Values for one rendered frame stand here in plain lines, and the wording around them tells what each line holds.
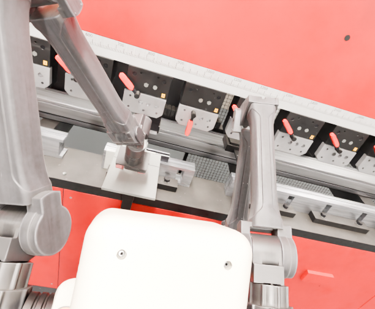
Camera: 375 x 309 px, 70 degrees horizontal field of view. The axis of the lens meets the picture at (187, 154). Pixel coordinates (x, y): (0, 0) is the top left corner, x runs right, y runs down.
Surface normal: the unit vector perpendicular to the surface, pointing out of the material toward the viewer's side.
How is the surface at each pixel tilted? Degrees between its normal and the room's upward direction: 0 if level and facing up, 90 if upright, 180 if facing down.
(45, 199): 67
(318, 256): 90
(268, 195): 32
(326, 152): 90
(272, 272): 39
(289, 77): 90
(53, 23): 115
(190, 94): 90
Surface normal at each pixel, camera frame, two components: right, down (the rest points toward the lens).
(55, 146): 0.01, 0.55
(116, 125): -0.15, 0.84
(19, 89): 0.95, 0.03
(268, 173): 0.05, -0.45
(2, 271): 0.50, -0.24
